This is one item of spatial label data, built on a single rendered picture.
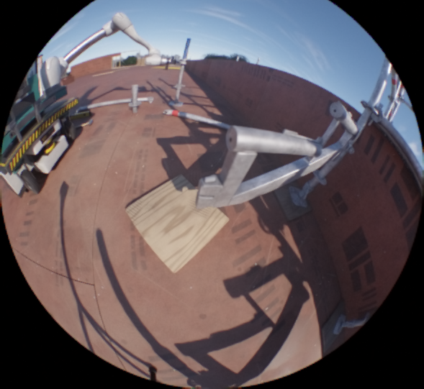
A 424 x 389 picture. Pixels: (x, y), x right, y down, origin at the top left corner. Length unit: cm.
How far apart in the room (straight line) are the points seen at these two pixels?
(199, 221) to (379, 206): 95
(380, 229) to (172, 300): 102
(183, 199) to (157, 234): 18
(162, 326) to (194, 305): 15
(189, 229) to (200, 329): 40
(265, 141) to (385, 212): 82
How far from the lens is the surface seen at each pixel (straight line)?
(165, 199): 54
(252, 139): 24
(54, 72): 114
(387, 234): 96
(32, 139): 89
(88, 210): 66
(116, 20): 130
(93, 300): 62
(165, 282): 49
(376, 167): 89
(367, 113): 80
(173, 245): 47
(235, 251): 54
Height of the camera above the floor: 49
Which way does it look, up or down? 47 degrees down
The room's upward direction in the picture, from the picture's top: 21 degrees clockwise
